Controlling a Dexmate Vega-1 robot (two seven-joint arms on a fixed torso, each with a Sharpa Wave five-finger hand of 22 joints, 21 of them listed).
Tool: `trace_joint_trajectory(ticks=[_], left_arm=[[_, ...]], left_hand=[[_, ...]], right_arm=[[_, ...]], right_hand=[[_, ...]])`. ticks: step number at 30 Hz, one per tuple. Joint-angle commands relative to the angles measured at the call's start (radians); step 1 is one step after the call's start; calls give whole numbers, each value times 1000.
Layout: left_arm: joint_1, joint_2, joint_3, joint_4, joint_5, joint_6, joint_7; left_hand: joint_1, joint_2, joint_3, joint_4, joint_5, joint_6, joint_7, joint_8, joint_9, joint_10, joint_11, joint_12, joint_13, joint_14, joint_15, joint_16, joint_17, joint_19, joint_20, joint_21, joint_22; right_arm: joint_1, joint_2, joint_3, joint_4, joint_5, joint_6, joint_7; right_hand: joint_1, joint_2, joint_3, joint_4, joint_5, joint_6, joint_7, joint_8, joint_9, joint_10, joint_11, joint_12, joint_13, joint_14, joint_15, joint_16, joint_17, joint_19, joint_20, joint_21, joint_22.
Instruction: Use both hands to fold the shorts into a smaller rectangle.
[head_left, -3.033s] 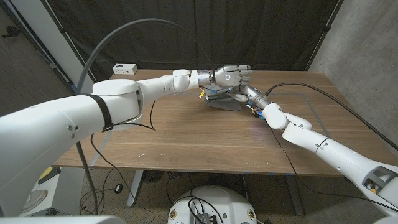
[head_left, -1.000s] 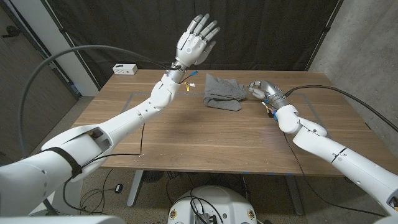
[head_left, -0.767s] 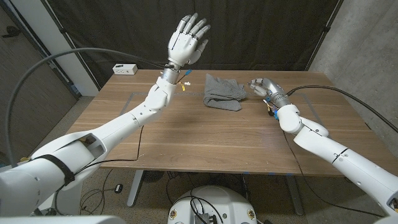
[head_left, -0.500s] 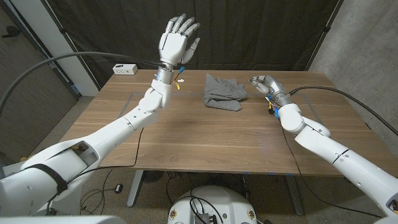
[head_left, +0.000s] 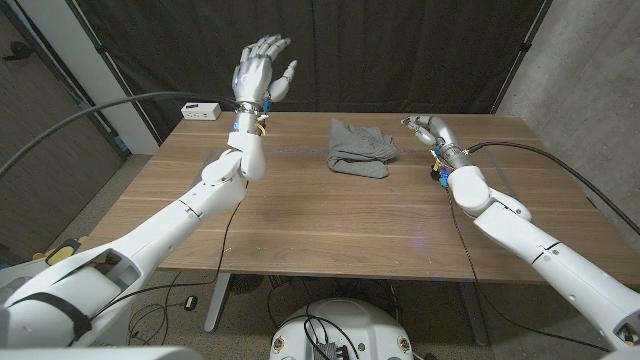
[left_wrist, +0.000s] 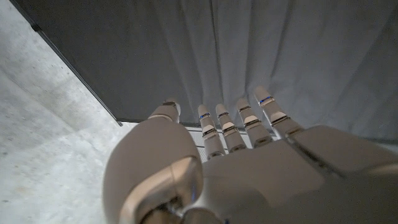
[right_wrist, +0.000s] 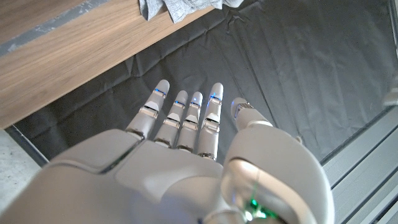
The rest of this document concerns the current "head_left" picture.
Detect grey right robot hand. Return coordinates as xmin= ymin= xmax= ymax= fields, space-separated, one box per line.
xmin=400 ymin=115 xmax=471 ymax=171

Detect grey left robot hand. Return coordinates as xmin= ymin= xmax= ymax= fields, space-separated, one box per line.
xmin=231 ymin=33 xmax=299 ymax=135

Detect grey fabric shorts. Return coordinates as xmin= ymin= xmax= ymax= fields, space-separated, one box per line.
xmin=326 ymin=117 xmax=399 ymax=180

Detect white power strip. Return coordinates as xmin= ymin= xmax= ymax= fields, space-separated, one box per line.
xmin=180 ymin=102 xmax=223 ymax=122

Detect black backdrop curtain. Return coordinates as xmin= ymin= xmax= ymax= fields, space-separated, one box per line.
xmin=74 ymin=0 xmax=554 ymax=141

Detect black backdrop stand pole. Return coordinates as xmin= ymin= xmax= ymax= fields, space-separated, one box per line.
xmin=67 ymin=0 xmax=164 ymax=146
xmin=492 ymin=0 xmax=554 ymax=114

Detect grey table leg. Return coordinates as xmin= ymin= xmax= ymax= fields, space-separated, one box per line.
xmin=457 ymin=282 xmax=491 ymax=347

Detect white robot torso dome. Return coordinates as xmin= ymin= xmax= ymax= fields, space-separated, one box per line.
xmin=268 ymin=297 xmax=415 ymax=360

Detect black round fan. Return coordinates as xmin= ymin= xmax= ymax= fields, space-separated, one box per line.
xmin=230 ymin=273 xmax=265 ymax=295

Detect white table leg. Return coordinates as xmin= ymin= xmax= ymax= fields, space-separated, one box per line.
xmin=203 ymin=272 xmax=232 ymax=334

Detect grey electronics box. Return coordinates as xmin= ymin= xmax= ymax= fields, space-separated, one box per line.
xmin=312 ymin=342 xmax=350 ymax=360

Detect yellow and black tool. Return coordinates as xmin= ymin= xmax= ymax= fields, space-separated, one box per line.
xmin=32 ymin=236 xmax=89 ymax=266

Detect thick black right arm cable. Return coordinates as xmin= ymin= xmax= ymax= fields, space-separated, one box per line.
xmin=464 ymin=141 xmax=640 ymax=235

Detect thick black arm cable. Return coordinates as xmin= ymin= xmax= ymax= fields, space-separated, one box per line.
xmin=0 ymin=91 xmax=242 ymax=177
xmin=464 ymin=141 xmax=640 ymax=235

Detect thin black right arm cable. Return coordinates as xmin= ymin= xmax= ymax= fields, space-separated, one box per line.
xmin=446 ymin=187 xmax=612 ymax=354

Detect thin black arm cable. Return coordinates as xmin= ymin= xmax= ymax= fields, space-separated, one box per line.
xmin=446 ymin=187 xmax=612 ymax=354
xmin=92 ymin=179 xmax=250 ymax=321

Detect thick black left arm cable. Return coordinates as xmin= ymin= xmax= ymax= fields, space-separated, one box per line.
xmin=0 ymin=91 xmax=242 ymax=177

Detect dark metal door rail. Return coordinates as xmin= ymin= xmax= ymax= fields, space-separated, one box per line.
xmin=0 ymin=0 xmax=131 ymax=160

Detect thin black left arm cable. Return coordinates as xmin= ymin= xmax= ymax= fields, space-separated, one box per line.
xmin=92 ymin=179 xmax=250 ymax=321

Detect black door handle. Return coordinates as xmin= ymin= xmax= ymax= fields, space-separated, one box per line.
xmin=2 ymin=41 xmax=34 ymax=62

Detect black torso cable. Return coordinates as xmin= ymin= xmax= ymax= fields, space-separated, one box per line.
xmin=294 ymin=313 xmax=362 ymax=360

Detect black floor cable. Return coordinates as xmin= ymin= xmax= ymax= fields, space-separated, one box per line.
xmin=127 ymin=272 xmax=187 ymax=347

